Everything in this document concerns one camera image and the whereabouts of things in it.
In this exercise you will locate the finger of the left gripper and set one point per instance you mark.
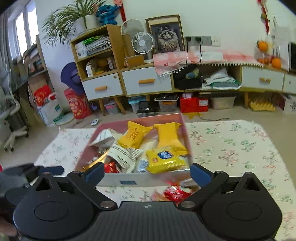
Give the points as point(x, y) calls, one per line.
point(54, 170)

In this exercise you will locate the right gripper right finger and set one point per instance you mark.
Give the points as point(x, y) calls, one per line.
point(200, 175)

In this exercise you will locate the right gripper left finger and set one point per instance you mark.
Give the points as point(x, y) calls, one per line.
point(94, 174)

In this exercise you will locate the red foil snack packet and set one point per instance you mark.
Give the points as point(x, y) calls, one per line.
point(110, 167)

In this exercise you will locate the gold foil snack bar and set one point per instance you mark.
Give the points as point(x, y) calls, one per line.
point(95, 160)

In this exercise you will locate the red white rice cracker pack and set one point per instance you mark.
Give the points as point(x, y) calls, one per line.
point(174, 193)

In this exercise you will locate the white triangular snack bag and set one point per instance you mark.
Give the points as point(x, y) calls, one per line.
point(125, 157)

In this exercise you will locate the yellow blue-label snack pack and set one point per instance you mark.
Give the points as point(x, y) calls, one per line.
point(163, 160)

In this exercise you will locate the clear white cake snack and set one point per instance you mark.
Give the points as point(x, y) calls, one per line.
point(142, 160)

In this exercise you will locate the person's left hand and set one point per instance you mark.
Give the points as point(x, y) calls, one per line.
point(7, 228)

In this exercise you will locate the floral tablecloth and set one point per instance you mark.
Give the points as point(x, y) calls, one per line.
point(235, 147)

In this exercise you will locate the white triangular bag in box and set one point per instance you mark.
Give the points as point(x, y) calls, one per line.
point(105, 139)

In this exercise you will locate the yellow snack pack right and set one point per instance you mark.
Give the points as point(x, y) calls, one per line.
point(168, 137)

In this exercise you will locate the yellow snack pack left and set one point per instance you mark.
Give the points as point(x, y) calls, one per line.
point(134, 135)

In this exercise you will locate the pink silver snack box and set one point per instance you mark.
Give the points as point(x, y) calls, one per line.
point(144, 179)

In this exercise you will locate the white shopping bag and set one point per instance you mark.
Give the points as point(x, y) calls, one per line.
point(51, 111)

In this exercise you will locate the red cylindrical snack tub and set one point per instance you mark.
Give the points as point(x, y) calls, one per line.
point(78, 103)

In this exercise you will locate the red storage box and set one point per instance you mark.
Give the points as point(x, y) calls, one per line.
point(194, 105)

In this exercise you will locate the white office chair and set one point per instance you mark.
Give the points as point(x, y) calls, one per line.
point(9, 107)

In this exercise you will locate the clear plastic storage bin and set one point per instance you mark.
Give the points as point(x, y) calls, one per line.
point(219, 103)

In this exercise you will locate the red gift bag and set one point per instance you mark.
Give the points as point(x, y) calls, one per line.
point(41, 94)

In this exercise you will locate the yellow egg tray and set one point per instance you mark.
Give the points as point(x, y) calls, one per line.
point(261, 104)

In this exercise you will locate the purple hat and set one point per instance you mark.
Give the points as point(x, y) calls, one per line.
point(70, 77)

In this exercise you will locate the black bag on shelf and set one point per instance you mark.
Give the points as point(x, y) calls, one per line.
point(188, 77)

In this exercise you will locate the pink table runner cloth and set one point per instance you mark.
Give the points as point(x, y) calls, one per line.
point(166, 63)

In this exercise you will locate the orange fruit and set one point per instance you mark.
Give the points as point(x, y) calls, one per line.
point(276, 63)

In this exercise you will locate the small white desk fan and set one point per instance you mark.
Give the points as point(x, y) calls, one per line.
point(143, 43)

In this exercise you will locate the framed cat picture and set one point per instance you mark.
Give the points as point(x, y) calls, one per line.
point(167, 33)

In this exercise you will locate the potted green plant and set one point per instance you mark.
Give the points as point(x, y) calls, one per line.
point(58, 25)

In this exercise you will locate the large white standing fan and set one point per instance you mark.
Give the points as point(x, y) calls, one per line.
point(131, 27)

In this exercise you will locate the black microwave oven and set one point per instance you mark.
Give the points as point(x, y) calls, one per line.
point(292, 56)

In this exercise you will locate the blue stitch plush toy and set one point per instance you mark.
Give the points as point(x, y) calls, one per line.
point(107, 14)

